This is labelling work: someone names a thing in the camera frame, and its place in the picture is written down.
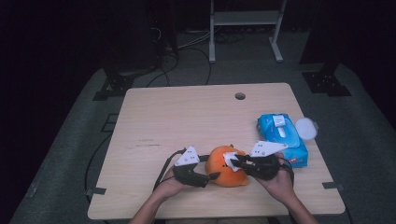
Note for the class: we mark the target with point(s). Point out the person's left hand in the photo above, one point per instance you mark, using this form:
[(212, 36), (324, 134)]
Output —
[(169, 186)]

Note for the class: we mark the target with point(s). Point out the person's right hand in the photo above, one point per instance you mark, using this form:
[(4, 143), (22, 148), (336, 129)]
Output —
[(280, 186)]

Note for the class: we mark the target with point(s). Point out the black stand base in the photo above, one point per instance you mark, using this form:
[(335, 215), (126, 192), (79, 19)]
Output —
[(116, 84), (325, 84)]

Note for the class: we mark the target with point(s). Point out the grey tape strip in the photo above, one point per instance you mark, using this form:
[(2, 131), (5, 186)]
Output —
[(333, 185), (96, 191)]

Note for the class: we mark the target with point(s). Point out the white round lid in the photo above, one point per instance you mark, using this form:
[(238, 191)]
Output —
[(306, 128)]

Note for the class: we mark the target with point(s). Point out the white wet wipe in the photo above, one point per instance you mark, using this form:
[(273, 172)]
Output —
[(229, 158)]

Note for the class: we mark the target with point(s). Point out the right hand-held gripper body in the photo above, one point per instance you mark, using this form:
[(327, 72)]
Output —
[(264, 165)]

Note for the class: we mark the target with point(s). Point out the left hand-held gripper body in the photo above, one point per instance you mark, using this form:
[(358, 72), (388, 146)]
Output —
[(186, 172)]

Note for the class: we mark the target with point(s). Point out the orange cloth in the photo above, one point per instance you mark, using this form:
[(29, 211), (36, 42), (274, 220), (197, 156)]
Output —
[(222, 177)]

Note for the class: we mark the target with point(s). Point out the white metal stand frame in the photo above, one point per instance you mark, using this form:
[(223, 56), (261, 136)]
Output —
[(246, 18)]

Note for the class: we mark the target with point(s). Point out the blue wet wipe pack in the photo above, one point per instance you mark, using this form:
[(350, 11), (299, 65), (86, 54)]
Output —
[(289, 140)]

